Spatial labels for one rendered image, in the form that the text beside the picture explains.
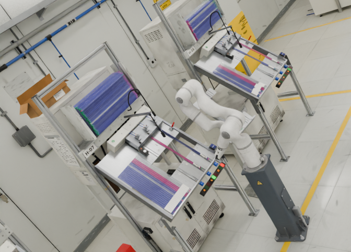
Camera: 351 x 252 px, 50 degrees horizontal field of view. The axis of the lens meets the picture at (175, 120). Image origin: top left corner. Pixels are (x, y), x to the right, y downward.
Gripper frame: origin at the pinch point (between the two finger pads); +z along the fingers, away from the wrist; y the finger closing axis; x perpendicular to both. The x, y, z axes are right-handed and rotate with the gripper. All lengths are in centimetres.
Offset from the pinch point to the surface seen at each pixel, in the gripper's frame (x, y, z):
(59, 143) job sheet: 109, -59, 8
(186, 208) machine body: 4, -26, 52
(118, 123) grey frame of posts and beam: 80, -22, -1
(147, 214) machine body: 28, -52, 47
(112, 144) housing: 73, -38, 1
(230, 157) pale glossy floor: 5, 85, 115
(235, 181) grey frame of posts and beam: -19.0, 9.9, 32.7
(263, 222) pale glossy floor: -56, 1, 53
